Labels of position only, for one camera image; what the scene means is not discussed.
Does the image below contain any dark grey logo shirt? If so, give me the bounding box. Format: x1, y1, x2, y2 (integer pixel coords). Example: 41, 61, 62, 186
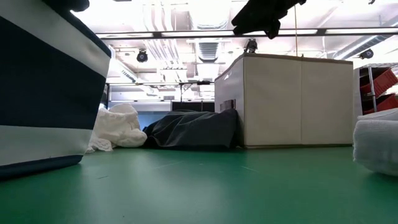
143, 108, 240, 150

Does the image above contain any white textured lace garment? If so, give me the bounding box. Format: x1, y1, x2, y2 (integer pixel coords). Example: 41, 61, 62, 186
86, 103, 149, 154

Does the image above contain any black garment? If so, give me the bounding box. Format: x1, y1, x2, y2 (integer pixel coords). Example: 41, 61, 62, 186
231, 0, 308, 40

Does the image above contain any large white shirt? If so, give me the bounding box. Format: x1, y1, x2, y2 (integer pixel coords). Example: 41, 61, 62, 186
353, 108, 398, 177

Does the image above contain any green table mat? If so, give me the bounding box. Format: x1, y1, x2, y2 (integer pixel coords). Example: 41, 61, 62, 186
0, 146, 398, 224

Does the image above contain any beige fabric storage bin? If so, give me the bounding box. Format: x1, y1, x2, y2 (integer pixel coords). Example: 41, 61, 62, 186
213, 52, 354, 149

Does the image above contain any navy white striped fabric bin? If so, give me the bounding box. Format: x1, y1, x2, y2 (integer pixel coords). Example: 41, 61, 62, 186
0, 0, 112, 181

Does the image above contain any red storage bin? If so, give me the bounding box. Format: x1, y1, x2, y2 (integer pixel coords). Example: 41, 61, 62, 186
360, 68, 398, 98
363, 93, 398, 115

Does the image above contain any black overhead frame bar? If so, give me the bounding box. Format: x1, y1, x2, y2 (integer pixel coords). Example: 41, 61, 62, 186
95, 28, 398, 40

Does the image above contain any black overhead camera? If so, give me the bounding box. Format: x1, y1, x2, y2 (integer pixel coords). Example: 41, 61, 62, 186
244, 39, 259, 54

